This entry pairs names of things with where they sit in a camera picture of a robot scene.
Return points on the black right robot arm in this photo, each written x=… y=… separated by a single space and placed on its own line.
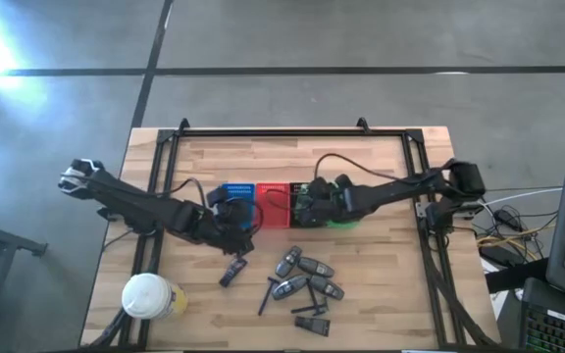
x=400 y=191

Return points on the blue plastic basket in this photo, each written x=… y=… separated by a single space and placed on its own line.
x=243 y=192

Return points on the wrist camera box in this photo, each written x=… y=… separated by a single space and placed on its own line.
x=218 y=196
x=344 y=181

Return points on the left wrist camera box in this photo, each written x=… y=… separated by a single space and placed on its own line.
x=218 y=196

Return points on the red plastic basket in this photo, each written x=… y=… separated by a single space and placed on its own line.
x=275 y=213

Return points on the white-lidded yellow wipes canister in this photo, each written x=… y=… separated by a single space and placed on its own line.
x=147 y=295

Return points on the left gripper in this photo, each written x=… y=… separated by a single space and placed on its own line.
x=231 y=225

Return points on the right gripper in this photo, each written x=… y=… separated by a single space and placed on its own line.
x=331 y=206

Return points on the dark blue disposable razor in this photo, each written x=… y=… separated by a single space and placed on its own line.
x=312 y=294
x=267 y=296
x=307 y=309

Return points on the black power brick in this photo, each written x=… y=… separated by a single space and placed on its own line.
x=496 y=255

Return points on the black plastic basket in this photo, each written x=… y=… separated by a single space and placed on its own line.
x=293 y=216

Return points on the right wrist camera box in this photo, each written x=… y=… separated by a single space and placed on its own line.
x=344 y=181

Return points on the green plastic basket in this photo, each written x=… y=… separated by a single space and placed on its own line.
x=346 y=224

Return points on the backlit black keyboard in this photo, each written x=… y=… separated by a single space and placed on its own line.
x=557 y=333

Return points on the grey metal stand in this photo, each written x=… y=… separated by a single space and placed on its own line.
x=8 y=240

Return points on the black metal table frame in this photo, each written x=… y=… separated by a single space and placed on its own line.
x=287 y=132

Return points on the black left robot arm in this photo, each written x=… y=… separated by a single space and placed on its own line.
x=130 y=203

